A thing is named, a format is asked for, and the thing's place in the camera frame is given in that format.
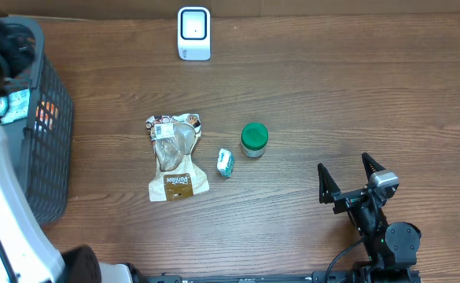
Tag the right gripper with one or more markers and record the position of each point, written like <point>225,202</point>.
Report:
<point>347,200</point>

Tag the green lid white jar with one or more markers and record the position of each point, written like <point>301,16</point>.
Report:
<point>254,139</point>

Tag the small teal white packet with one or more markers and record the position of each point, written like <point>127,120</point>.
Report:
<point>225,163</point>

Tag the clear brown bread bag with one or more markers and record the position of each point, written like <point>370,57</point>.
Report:
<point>173,139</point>

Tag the orange snack packet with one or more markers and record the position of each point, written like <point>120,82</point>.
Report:
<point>46,114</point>

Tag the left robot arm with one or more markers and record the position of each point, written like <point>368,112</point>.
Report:
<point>26,255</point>

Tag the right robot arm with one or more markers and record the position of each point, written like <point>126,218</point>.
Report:
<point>391,247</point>

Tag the white barcode scanner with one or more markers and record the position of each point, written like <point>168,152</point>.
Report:
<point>194,33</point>

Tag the grey plastic shopping basket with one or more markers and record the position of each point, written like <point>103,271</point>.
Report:
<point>41,160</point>

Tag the teal white snack packet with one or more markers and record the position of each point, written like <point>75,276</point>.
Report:
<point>15,106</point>

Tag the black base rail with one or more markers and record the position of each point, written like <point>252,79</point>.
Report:
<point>245,279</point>

